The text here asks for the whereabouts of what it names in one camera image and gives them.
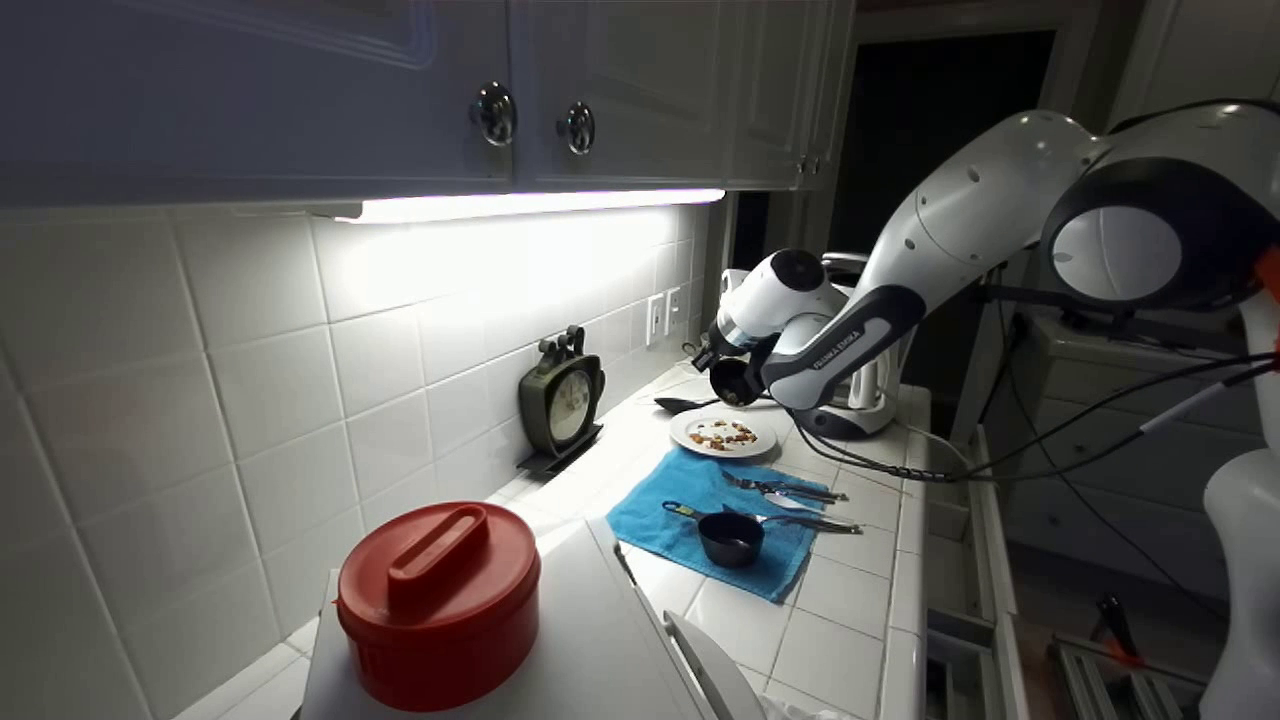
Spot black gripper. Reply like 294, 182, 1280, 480
687, 319, 777, 380

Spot brown food pieces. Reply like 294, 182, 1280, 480
687, 416, 761, 456

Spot white plate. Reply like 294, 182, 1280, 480
668, 405, 784, 464

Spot black ladle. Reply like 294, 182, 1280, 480
654, 393, 721, 419

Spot silver fork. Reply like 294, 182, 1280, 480
718, 464, 832, 496
764, 503, 863, 540

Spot silver spoon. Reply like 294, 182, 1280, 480
731, 476, 852, 510

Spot blue cloth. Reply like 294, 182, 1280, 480
604, 445, 837, 614

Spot white coffee maker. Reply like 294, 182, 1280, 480
803, 247, 929, 441

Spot under-cabinet light strip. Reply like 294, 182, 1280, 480
323, 185, 731, 230

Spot round metal cabinet knob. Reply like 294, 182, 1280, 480
474, 75, 521, 152
557, 95, 601, 161

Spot narrow white cabinet door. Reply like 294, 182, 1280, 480
729, 0, 857, 193

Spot open white drawer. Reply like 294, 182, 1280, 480
916, 419, 1031, 720

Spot red lidded container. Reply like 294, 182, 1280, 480
332, 500, 546, 718

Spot white drawer cabinet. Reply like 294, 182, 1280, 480
1012, 317, 1264, 603

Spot wide cabinet door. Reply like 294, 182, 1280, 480
0, 0, 517, 211

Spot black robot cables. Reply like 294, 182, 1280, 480
795, 276, 1280, 574

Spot red handled tool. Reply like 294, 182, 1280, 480
1088, 593, 1145, 674

